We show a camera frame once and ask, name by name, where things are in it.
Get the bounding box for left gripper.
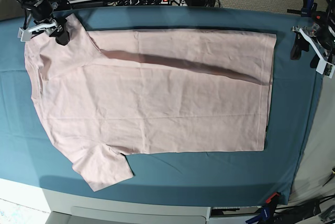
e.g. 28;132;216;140
290;12;334;68

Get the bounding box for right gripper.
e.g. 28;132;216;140
21;0;70;46

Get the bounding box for pink T-shirt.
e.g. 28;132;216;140
24;15;276;191

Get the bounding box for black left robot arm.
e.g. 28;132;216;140
287;0;334;78

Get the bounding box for teal table cloth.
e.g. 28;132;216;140
1;6;323;207

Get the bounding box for orange black clamp bottom right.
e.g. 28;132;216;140
265;192;281;204

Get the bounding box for blue black clamp bottom right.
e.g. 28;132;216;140
245;205;277;224

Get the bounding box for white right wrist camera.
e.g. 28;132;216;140
18;27;32;42

